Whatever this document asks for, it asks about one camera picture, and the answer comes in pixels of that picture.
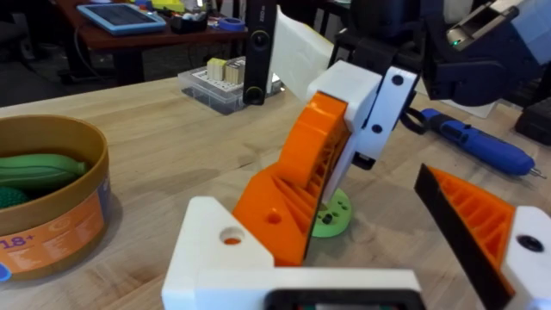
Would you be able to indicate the blue electric screwdriver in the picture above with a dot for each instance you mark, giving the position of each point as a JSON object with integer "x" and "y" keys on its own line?
{"x": 478, "y": 144}

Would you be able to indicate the green disc with holes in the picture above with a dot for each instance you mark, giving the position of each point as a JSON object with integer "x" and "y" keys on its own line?
{"x": 338, "y": 215}

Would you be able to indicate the bare white left gripper left finger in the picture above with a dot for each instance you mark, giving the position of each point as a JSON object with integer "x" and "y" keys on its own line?
{"x": 202, "y": 241}

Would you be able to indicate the black bar camera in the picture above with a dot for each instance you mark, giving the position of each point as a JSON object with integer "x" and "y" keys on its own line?
{"x": 258, "y": 56}

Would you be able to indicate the white orange left gripper right finger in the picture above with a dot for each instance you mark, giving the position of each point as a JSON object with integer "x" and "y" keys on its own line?
{"x": 482, "y": 224}

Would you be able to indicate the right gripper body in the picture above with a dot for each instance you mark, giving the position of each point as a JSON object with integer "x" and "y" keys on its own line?
{"x": 469, "y": 77}

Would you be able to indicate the brown wooden side table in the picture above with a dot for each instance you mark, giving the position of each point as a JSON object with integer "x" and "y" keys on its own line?
{"x": 142, "y": 41}

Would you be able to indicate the small black screw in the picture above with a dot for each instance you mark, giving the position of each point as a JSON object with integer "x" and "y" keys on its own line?
{"x": 327, "y": 218}

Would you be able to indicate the finger of the white orange right gripper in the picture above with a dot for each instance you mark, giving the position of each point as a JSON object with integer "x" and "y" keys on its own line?
{"x": 314, "y": 129}
{"x": 387, "y": 107}

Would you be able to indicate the black box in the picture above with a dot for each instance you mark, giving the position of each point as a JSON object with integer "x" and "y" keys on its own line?
{"x": 536, "y": 122}

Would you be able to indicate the round tub with toys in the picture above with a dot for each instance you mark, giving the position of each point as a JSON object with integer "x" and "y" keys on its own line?
{"x": 51, "y": 202}

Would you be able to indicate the blue framed tablet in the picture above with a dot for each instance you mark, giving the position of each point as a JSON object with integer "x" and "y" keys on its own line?
{"x": 120, "y": 17}

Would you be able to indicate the upright flat wrist plate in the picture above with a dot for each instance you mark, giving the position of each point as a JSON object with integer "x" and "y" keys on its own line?
{"x": 297, "y": 51}

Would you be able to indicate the clear plastic box with blocks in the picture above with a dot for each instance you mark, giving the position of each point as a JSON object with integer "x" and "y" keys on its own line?
{"x": 215, "y": 90}

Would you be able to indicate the blue tape roll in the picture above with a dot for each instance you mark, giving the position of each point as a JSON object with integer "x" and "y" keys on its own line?
{"x": 231, "y": 24}

